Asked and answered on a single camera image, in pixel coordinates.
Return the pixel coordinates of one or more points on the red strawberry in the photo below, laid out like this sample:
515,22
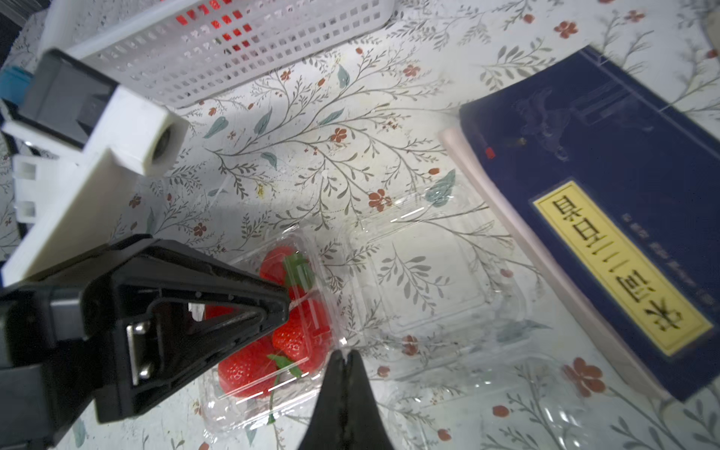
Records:
307,337
213,311
250,372
290,268

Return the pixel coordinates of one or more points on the clear plastic clamshell container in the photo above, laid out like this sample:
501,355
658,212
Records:
282,371

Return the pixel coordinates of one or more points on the dark blue book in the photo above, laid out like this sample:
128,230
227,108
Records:
614,196

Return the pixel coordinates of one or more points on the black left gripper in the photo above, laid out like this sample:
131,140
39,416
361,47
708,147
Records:
126,336

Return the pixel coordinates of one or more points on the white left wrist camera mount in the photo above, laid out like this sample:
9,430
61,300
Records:
101,137

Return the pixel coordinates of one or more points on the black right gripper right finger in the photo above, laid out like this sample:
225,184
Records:
365,427

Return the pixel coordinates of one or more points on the white perforated plastic basket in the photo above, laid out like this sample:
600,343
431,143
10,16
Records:
183,51

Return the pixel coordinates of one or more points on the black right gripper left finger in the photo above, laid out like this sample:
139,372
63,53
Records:
326,429

